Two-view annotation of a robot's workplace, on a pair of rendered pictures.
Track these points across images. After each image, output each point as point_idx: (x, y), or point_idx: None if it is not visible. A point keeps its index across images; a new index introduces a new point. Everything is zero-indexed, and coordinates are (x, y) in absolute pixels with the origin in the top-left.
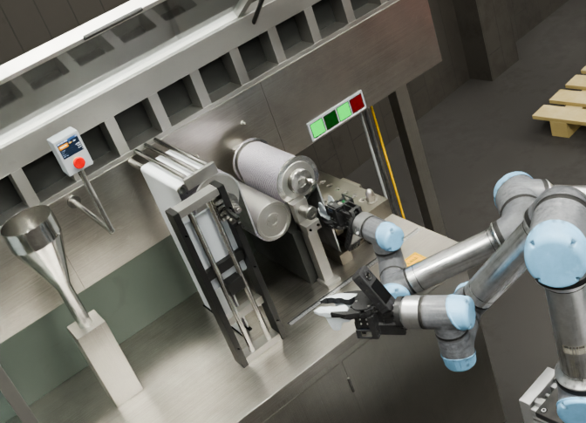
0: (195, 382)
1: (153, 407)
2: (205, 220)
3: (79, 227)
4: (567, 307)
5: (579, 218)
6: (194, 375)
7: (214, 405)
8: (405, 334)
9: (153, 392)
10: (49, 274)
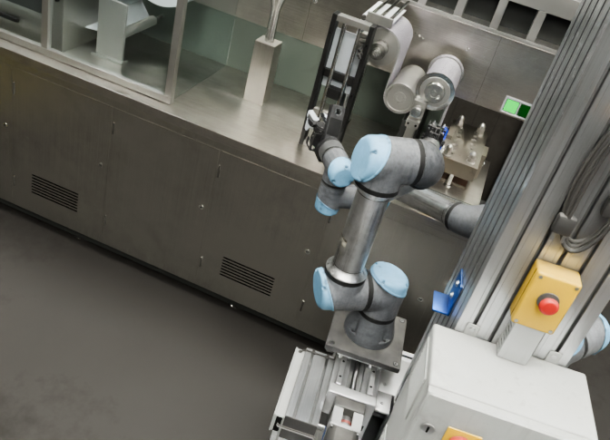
0: (277, 125)
1: (250, 112)
2: (351, 40)
3: (328, 4)
4: (354, 202)
5: (402, 155)
6: (282, 124)
7: (262, 136)
8: (319, 161)
9: (261, 110)
10: None
